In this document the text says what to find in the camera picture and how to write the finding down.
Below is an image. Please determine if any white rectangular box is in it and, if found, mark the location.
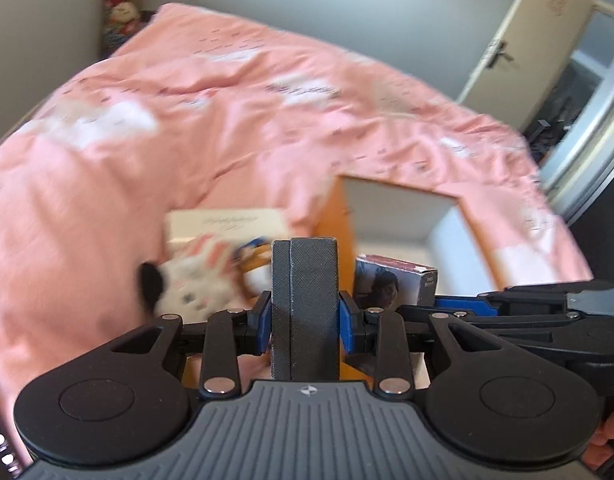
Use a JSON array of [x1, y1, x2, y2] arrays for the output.
[[163, 208, 293, 262]]

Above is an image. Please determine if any person's right hand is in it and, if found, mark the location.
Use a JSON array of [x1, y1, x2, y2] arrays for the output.
[[584, 400, 614, 473]]

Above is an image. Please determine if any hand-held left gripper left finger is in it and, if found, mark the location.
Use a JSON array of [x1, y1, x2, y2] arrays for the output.
[[110, 291, 273, 399]]

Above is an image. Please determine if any pink printed blanket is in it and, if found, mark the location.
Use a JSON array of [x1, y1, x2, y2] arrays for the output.
[[0, 2, 596, 411]]

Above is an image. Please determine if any small portrait print box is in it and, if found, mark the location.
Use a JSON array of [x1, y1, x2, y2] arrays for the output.
[[354, 254, 439, 309]]

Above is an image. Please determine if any black door handle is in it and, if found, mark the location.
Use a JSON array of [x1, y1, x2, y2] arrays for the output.
[[486, 39, 514, 69]]

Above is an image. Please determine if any cream door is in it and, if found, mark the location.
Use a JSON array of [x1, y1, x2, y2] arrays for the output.
[[456, 0, 596, 132]]

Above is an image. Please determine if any grey door frame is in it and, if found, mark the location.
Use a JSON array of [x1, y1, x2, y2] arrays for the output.
[[538, 7, 614, 223]]

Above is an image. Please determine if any brown white plush toy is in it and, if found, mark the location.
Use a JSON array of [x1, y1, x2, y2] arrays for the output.
[[231, 236, 274, 307]]

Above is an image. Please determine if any dark furniture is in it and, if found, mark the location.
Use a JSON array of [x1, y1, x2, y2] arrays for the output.
[[523, 57, 605, 163]]

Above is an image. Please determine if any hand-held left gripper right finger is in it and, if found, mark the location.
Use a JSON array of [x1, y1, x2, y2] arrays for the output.
[[339, 291, 494, 400]]

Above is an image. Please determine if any dark grey foam block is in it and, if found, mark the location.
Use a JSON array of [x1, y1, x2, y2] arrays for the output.
[[270, 236, 341, 382]]

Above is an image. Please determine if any dark printed cloth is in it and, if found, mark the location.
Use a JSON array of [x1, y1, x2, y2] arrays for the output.
[[0, 389, 29, 480]]

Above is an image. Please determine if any orange cardboard box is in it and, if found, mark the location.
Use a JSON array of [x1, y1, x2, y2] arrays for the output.
[[182, 175, 505, 391]]

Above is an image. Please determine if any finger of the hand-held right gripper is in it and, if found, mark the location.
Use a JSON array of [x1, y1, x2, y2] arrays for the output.
[[434, 281, 614, 317], [402, 305, 614, 361]]

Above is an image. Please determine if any white black plush toy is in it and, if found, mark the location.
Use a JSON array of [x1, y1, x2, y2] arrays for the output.
[[140, 234, 269, 322]]

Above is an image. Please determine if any pale pink plush toy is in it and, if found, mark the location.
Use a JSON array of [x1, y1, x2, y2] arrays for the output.
[[106, 0, 140, 25]]

